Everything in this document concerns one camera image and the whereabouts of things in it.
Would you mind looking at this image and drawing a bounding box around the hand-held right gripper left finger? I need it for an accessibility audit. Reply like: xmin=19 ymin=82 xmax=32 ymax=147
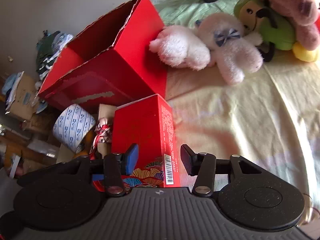
xmin=72 ymin=144 xmax=139 ymax=197

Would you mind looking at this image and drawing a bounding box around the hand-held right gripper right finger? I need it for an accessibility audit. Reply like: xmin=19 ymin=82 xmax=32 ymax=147
xmin=180 ymin=144 xmax=263 ymax=197

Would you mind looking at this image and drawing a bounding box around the small red gift box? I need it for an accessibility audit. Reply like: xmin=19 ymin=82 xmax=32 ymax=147
xmin=111 ymin=94 xmax=181 ymax=188

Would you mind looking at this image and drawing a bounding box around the snack wrapper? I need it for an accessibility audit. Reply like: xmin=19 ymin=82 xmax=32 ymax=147
xmin=89 ymin=117 xmax=114 ymax=159

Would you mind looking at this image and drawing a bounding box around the orange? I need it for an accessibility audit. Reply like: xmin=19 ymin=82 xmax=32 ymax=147
xmin=75 ymin=130 xmax=95 ymax=155

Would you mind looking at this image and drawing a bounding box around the small beige box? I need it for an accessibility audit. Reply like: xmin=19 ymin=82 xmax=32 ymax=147
xmin=96 ymin=103 xmax=118 ymax=157

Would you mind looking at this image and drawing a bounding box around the printed packing tape roll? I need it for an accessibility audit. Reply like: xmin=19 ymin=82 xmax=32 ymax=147
xmin=52 ymin=104 xmax=97 ymax=153

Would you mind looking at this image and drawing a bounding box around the large red cardboard box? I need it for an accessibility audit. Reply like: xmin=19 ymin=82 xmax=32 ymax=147
xmin=37 ymin=0 xmax=168 ymax=113

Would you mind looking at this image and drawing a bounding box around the yellow bedsheet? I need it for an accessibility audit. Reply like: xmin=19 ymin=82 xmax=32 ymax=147
xmin=165 ymin=47 xmax=320 ymax=225

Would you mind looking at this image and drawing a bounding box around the pink white plush toy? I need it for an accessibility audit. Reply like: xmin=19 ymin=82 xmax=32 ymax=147
xmin=149 ymin=25 xmax=212 ymax=71

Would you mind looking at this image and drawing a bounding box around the pink bear with bow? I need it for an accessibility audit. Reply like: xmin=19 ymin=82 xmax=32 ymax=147
xmin=196 ymin=12 xmax=264 ymax=85

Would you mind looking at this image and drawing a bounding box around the brown cardboard box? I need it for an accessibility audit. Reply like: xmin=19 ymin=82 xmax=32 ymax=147
xmin=1 ymin=71 xmax=48 ymax=123

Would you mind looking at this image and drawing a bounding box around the pile of clothes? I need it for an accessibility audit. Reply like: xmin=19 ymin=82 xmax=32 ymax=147
xmin=36 ymin=30 xmax=74 ymax=80

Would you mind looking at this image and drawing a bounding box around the green patterned blanket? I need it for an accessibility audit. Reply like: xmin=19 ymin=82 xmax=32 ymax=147
xmin=150 ymin=0 xmax=250 ymax=29

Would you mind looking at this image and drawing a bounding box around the green plush toy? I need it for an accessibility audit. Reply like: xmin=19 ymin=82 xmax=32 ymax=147
xmin=234 ymin=0 xmax=320 ymax=63

